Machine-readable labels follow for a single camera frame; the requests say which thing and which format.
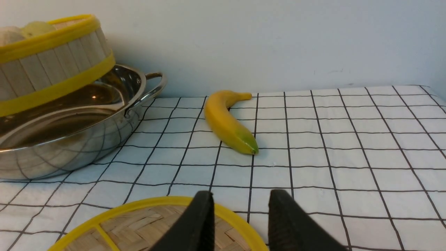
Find bamboo steamer with yellow rim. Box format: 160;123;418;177
0;15;116;116

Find white checkered tablecloth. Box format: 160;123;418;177
1;86;446;251

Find white round bun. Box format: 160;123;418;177
0;26;25;47

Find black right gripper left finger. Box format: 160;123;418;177
150;191;215;251

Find stainless steel two-handled pot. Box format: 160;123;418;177
0;64;167;181

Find yellow banana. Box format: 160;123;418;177
204;90;259;155

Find woven bamboo steamer lid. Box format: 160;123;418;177
49;196;269;251

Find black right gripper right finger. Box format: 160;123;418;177
268;189;347;251

